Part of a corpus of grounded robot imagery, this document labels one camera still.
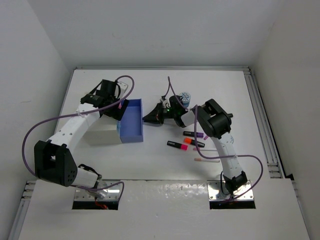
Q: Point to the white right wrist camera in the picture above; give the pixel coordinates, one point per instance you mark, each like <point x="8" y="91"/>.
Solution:
<point x="164" y="101"/>

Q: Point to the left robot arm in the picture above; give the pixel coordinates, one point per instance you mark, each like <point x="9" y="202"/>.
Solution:
<point x="53" y="159"/>

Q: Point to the purple black highlighter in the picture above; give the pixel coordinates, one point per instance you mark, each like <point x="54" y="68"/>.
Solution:
<point x="193" y="134"/>

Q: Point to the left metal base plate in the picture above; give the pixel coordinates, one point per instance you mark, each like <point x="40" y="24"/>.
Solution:
<point x="112" y="192"/>

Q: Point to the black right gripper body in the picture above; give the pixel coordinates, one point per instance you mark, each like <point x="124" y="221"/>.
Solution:
<point x="169" y="113"/>

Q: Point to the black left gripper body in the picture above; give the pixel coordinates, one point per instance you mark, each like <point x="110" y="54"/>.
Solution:
<point x="112" y="98"/>

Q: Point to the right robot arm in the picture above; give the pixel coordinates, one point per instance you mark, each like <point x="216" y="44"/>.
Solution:
<point x="215" y="122"/>

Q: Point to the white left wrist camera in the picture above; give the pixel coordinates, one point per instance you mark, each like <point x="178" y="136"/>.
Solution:
<point x="121" y="89"/>

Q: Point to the peach capped white pen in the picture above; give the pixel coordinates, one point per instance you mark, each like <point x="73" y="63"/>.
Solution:
<point x="207" y="160"/>

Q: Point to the pink black highlighter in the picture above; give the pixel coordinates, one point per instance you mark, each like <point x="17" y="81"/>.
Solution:
<point x="177" y="145"/>

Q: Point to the blue drawer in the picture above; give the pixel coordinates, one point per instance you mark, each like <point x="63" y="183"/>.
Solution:
<point x="130" y="127"/>

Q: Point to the orange black highlighter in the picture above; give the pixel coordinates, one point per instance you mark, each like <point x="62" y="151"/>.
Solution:
<point x="191" y="141"/>

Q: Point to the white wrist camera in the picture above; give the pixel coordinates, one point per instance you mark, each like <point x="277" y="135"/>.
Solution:
<point x="164" y="101"/>
<point x="121" y="89"/>

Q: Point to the pink capped white pen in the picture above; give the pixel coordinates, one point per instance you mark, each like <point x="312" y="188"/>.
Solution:
<point x="204" y="149"/>

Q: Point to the blue patterned tape roll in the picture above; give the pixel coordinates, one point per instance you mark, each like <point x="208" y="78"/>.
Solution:
<point x="185" y="98"/>

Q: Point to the white drawer cabinet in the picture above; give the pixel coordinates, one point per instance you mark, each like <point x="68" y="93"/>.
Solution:
<point x="103" y="132"/>

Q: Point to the aluminium frame rail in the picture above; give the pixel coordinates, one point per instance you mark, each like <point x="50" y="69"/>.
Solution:
<point x="273" y="160"/>

